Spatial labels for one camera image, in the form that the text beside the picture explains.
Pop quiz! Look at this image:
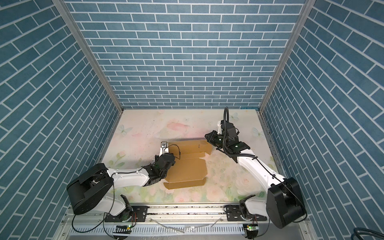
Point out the aluminium corner post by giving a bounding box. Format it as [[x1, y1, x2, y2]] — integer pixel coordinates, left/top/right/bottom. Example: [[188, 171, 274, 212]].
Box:
[[259, 0, 316, 113], [52, 0, 124, 114]]

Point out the brown cardboard paper box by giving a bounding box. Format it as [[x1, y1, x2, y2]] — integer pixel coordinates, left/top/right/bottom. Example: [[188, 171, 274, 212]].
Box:
[[164, 140, 213, 190]]

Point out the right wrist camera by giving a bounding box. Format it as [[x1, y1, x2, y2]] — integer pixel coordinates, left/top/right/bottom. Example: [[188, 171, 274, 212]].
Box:
[[220, 120, 238, 139]]

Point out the right aluminium corner post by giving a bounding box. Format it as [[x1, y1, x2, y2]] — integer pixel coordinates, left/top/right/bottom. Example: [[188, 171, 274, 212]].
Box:
[[259, 0, 316, 113]]

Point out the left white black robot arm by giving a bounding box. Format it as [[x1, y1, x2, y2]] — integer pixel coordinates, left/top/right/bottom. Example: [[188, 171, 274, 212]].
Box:
[[67, 153, 176, 216]]

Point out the aluminium front rail frame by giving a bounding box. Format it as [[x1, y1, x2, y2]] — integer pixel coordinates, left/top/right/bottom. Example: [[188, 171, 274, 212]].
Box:
[[53, 204, 317, 240]]

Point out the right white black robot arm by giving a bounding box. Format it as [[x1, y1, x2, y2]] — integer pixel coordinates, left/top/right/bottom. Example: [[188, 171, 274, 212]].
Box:
[[205, 131, 308, 229]]

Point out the right green circuit board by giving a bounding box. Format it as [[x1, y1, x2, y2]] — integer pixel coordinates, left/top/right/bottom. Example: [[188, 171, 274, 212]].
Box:
[[243, 225, 259, 232]]

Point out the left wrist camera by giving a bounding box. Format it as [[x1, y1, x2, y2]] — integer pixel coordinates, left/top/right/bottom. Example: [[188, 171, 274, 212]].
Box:
[[160, 141, 169, 156]]

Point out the left aluminium corner post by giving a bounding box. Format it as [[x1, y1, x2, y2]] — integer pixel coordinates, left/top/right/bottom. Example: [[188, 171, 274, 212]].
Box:
[[52, 0, 124, 114]]

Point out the white slotted cable duct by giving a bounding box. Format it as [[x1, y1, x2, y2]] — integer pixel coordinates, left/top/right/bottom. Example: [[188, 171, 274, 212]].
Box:
[[87, 224, 245, 237]]

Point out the black cable bottom right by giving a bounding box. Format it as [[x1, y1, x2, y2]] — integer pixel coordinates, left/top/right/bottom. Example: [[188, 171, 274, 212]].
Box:
[[350, 227, 384, 240]]

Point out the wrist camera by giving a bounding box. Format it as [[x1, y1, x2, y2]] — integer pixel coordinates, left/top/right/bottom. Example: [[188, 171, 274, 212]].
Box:
[[160, 141, 169, 156], [220, 120, 238, 139]]

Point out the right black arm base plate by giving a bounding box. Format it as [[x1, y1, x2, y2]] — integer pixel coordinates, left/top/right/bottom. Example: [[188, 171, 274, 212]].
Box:
[[223, 205, 267, 222]]

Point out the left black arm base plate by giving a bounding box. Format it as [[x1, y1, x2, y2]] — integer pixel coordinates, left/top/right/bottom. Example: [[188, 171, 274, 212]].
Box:
[[105, 206, 149, 223]]

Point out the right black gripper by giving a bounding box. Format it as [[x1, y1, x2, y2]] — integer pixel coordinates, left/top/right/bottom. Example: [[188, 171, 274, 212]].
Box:
[[204, 130, 229, 150]]

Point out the green circuit board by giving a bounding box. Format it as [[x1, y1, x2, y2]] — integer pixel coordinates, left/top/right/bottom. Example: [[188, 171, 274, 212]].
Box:
[[113, 225, 132, 235], [243, 225, 259, 232]]

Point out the left green circuit board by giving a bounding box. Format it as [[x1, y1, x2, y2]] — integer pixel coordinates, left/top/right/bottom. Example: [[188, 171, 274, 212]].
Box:
[[113, 225, 132, 235]]

